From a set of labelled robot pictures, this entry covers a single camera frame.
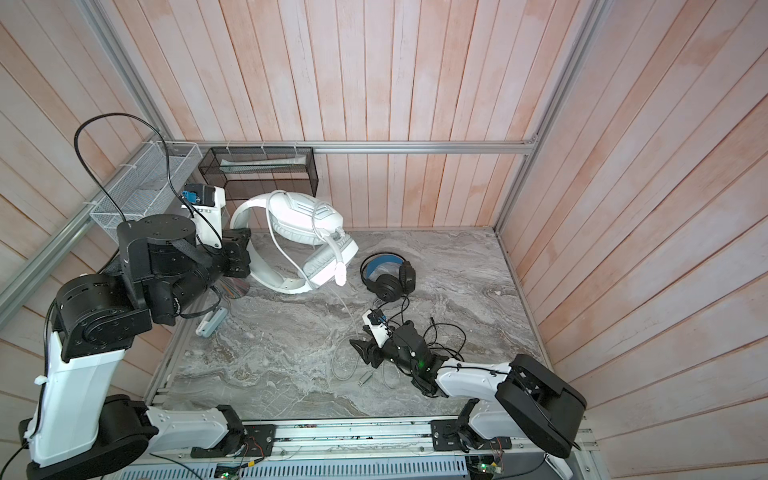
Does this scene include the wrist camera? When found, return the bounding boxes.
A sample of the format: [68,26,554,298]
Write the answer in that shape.
[182,183,226,249]
[362,309,390,348]

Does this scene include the white headphones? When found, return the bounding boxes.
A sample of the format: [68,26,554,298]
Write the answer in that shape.
[230,190,359,295]

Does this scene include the paper in black basket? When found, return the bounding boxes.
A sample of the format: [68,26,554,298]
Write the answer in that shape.
[219,156,307,174]

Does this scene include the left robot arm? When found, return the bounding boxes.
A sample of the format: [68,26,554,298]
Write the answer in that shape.
[19,214,251,479]

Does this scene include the white wire mesh shelf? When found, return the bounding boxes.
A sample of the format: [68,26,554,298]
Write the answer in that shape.
[90,141,203,240]

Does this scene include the black and blue headphones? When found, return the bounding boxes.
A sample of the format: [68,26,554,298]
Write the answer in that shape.
[359,252,416,303]

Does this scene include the horizontal aluminium wall rail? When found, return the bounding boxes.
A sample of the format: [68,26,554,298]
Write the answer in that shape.
[174,140,536,155]

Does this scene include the clear cup of pencils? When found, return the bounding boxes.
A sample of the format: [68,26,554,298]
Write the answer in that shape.
[220,277,250,300]

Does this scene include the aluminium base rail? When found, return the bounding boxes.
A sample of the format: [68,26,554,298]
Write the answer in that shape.
[114,416,610,479]

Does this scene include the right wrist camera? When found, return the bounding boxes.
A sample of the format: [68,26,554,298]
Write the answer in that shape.
[362,309,390,348]

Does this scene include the black wire mesh basket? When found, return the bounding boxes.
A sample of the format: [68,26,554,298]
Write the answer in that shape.
[198,145,319,201]

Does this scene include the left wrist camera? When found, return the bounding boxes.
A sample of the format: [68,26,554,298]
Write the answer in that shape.
[182,183,226,249]

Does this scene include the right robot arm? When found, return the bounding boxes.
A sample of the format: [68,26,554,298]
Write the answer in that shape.
[350,322,587,459]

